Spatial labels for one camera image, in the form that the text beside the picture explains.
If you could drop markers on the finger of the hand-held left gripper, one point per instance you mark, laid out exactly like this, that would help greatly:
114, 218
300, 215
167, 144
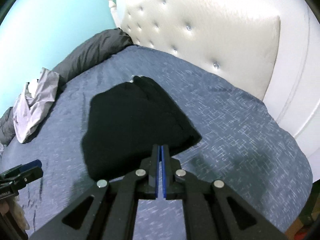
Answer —
30, 176
31, 165

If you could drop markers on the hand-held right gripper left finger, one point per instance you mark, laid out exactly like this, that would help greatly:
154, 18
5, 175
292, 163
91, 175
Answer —
157, 170

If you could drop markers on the dark grey rolled duvet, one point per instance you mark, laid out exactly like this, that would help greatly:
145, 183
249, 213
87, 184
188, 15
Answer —
95, 50

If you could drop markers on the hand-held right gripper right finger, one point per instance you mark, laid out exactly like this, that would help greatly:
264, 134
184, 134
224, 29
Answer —
163, 170

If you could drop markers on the cream tufted headboard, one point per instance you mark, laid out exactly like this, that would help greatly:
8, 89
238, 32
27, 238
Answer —
200, 17

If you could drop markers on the black sweater with white trim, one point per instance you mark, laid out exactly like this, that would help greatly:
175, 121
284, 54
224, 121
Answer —
130, 125

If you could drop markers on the light grey garment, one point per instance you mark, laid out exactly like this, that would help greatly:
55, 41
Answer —
32, 110

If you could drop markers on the blue patterned bedsheet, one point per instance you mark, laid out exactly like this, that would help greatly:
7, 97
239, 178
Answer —
237, 130

